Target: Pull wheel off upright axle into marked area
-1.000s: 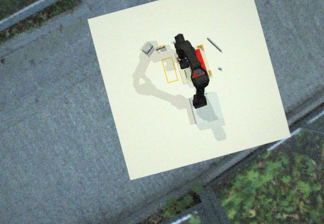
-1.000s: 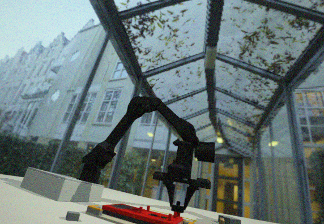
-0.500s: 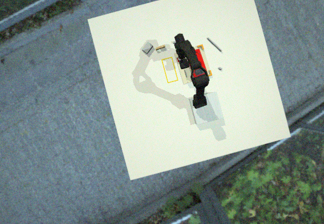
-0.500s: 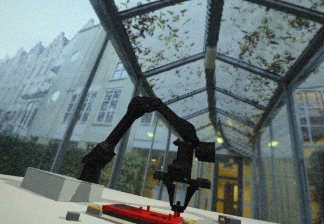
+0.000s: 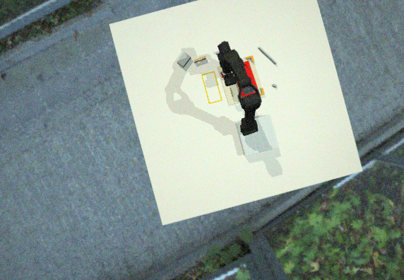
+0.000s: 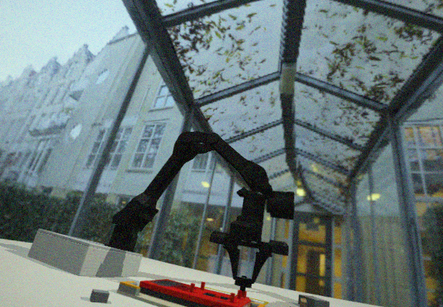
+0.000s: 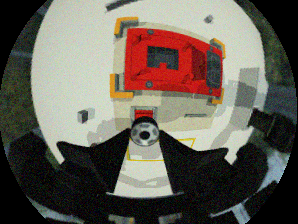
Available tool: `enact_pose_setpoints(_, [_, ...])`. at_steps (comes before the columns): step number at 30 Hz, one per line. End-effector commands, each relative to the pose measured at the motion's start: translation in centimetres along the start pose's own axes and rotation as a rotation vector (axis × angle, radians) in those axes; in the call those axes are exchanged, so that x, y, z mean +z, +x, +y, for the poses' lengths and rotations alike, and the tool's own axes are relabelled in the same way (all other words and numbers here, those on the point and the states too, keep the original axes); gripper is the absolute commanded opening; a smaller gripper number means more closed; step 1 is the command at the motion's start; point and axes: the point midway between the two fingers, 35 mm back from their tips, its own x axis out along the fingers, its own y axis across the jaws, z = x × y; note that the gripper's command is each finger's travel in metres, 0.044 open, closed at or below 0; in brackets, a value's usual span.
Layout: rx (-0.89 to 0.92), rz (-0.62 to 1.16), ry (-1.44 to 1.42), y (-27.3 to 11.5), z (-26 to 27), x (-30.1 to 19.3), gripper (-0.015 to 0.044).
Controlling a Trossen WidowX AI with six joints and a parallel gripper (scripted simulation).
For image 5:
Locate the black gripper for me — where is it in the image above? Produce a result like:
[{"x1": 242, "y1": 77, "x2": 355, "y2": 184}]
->
[{"x1": 218, "y1": 53, "x2": 237, "y2": 86}]

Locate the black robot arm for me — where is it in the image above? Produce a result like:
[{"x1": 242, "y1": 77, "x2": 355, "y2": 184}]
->
[{"x1": 218, "y1": 41, "x2": 262, "y2": 136}]

